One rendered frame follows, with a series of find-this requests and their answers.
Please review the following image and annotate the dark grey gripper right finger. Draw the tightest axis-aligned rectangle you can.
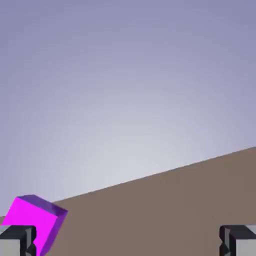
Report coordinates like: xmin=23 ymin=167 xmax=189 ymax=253
xmin=219 ymin=224 xmax=256 ymax=256

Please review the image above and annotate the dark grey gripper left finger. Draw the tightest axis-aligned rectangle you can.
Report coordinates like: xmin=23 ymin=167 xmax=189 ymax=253
xmin=0 ymin=225 xmax=38 ymax=256

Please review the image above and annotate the large magenta box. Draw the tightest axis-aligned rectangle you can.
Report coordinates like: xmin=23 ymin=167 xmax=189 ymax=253
xmin=1 ymin=194 xmax=69 ymax=256

